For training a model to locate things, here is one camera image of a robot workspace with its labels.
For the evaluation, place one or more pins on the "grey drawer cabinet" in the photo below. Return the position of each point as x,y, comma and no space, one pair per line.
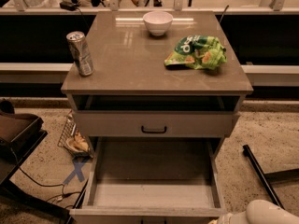
130,75

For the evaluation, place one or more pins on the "white ceramic bowl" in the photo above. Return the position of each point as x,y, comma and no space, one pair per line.
157,22

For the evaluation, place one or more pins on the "open bottom drawer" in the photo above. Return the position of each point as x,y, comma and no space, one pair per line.
151,181

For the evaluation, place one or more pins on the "green chip bag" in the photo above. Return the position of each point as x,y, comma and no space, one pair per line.
197,52

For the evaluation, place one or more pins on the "black metal stand leg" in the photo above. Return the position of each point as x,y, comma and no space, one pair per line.
268,179

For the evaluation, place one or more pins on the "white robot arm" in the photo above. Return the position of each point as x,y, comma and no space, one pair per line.
258,212

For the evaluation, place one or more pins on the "dark chair on left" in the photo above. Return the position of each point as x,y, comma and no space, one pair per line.
20,134

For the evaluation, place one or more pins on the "black power adapter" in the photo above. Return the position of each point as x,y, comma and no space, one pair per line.
68,6

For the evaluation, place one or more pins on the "wire basket with items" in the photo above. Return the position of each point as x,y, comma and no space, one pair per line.
72,140

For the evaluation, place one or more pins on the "middle drawer with black handle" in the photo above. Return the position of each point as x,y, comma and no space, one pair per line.
156,124

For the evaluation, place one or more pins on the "silver drink can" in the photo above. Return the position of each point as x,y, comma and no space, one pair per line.
80,52

